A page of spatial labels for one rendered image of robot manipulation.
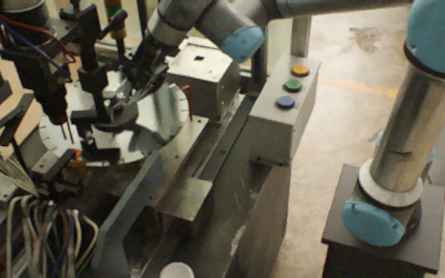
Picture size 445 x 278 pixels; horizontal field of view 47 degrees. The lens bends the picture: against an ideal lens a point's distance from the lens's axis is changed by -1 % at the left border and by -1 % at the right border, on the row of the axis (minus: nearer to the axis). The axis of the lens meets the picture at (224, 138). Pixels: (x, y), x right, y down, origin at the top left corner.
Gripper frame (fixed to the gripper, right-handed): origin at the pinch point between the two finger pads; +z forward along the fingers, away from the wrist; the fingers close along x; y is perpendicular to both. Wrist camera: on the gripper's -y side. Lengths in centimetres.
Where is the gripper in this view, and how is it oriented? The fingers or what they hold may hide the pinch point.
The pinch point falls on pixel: (130, 97)
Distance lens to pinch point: 114.1
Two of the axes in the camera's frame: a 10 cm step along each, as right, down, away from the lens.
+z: -5.0, 6.0, 6.2
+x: 7.6, 6.5, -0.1
